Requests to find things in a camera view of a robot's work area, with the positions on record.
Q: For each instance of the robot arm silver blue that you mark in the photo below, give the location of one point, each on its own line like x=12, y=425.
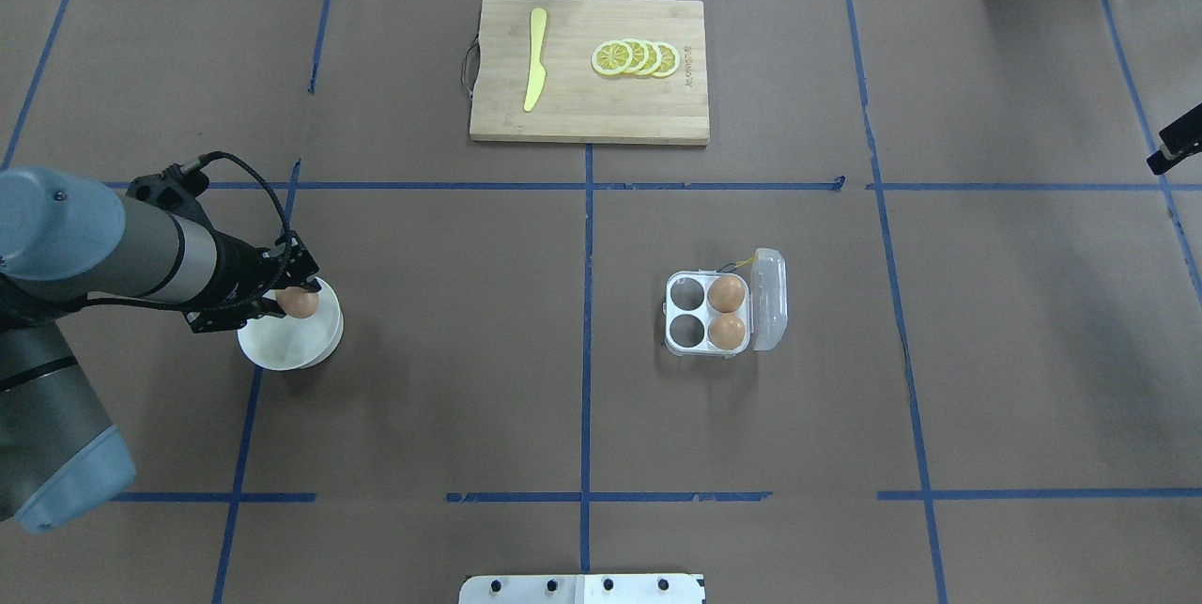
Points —
x=70, y=243

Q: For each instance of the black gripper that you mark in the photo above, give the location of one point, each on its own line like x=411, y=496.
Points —
x=238, y=268

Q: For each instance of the yellow plastic knife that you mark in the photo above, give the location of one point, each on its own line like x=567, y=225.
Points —
x=537, y=73

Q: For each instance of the lemon slice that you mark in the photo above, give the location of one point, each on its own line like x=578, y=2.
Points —
x=639, y=52
x=668, y=60
x=612, y=58
x=651, y=58

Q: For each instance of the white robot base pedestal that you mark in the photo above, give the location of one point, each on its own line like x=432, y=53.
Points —
x=585, y=588

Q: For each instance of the bamboo cutting board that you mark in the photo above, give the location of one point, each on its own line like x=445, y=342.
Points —
x=578, y=106

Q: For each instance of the white ceramic bowl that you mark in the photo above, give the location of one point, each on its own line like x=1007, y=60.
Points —
x=290, y=343

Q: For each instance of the brown egg in box rear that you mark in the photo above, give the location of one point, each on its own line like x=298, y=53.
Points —
x=727, y=293

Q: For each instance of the brown egg from bowl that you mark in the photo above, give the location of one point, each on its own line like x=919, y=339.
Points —
x=297, y=302

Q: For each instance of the clear plastic egg box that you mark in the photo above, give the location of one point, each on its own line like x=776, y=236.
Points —
x=687, y=313

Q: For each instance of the robot arm tip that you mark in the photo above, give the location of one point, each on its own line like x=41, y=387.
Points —
x=1178, y=141

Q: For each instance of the brown egg in box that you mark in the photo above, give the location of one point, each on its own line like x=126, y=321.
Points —
x=727, y=293
x=728, y=332

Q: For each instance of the brown egg in box front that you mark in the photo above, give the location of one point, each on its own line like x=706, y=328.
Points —
x=728, y=332

